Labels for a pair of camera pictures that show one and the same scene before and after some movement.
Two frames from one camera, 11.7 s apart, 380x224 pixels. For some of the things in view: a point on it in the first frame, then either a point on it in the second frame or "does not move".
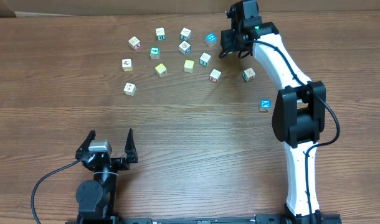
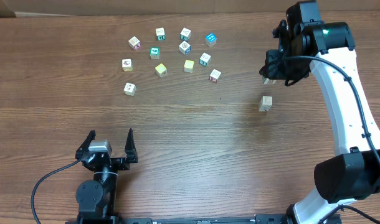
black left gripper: x=123 y=163 does not move
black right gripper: x=228 y=43 → x=274 y=73
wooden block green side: x=248 y=74 → x=266 y=81
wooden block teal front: x=205 y=59 does not move
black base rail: x=261 y=218 does not move
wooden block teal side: x=185 y=33 does not move
